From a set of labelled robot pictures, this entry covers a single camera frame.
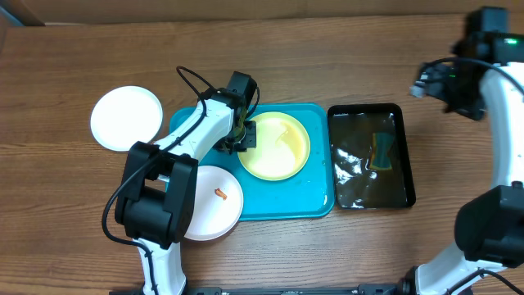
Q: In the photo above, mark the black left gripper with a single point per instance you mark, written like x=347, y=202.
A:
x=249, y=144

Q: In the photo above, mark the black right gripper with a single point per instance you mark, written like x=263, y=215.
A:
x=435, y=84

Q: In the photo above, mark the pale yellow plate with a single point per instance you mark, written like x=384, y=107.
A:
x=282, y=147

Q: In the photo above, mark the green and yellow sponge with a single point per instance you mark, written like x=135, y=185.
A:
x=381, y=146

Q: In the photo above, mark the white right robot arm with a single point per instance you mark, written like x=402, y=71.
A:
x=484, y=74

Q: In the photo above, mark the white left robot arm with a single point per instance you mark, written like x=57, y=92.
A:
x=153, y=207

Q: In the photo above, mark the teal plastic tray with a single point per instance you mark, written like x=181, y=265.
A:
x=308, y=194

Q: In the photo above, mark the black water tray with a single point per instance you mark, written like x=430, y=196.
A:
x=356, y=185

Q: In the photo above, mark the white plate with red stain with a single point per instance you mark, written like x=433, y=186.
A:
x=204, y=205

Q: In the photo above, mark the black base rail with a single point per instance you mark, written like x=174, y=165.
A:
x=363, y=289

